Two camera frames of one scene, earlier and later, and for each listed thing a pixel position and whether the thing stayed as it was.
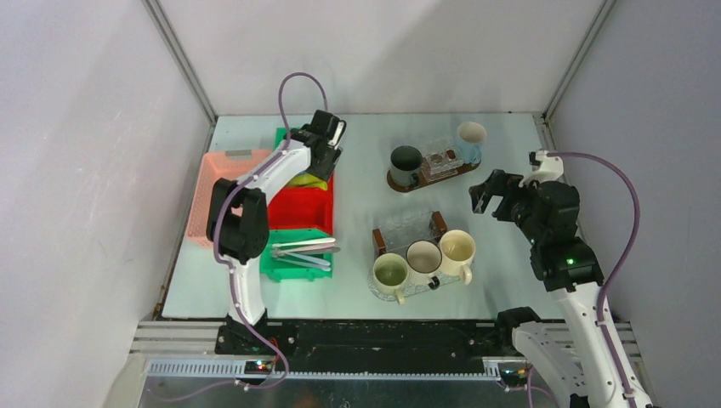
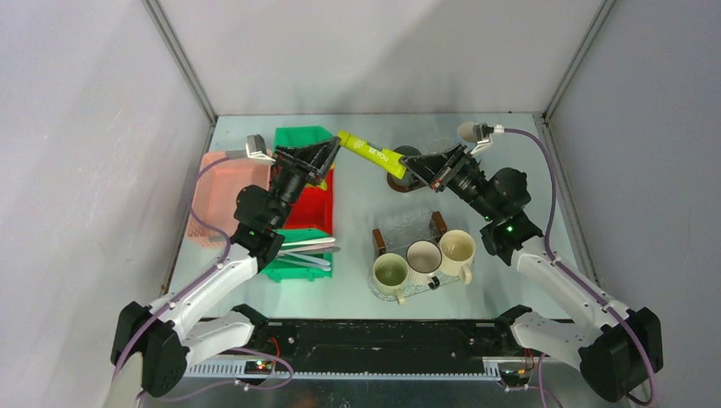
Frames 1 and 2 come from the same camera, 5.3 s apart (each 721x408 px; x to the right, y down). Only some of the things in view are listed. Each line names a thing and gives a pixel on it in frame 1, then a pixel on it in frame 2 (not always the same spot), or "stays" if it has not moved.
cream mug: (457, 252) stays
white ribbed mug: (423, 259) stays
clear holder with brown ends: (397, 237) stays
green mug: (390, 274) stays
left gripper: (326, 171) -> (319, 157)
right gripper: (499, 184) -> (434, 168)
